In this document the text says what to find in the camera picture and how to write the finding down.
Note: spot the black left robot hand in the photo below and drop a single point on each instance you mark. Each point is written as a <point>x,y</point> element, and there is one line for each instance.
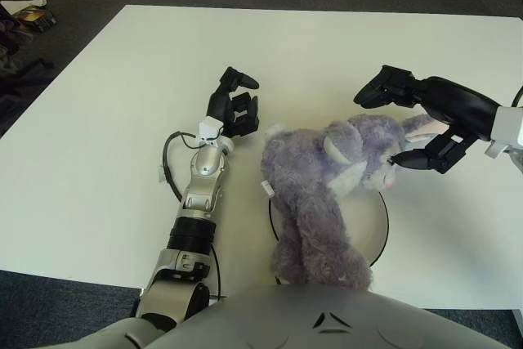
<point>224,110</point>

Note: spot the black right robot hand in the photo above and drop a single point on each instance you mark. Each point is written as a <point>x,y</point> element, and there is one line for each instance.
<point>457,108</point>

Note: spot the purple plush rabbit doll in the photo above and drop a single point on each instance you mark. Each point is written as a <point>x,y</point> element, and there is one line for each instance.
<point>310,169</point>

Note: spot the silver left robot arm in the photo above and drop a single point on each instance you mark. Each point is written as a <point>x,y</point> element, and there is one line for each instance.
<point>204,185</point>

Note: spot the white plate with black rim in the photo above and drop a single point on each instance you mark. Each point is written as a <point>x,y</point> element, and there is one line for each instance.
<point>367,222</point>

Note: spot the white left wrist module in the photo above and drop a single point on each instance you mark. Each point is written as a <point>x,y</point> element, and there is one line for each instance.
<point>210,130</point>

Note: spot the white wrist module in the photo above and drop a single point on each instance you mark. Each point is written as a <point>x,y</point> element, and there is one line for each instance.
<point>506,128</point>
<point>210,130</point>

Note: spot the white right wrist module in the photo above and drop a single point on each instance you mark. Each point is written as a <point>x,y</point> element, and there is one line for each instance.
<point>506,128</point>

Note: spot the black chair base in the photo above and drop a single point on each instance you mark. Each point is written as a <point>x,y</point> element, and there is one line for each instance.
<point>28,71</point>

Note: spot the black and yellow box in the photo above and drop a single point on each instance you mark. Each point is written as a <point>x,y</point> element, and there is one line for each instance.
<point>38,20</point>

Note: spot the grey robot torso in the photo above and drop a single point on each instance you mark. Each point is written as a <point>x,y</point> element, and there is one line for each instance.
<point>286,320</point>

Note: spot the dark fabric bundle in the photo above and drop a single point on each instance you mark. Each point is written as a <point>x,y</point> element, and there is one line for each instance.
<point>12,38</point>

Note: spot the white cloth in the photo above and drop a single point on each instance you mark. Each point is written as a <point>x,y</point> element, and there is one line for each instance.
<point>22,3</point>

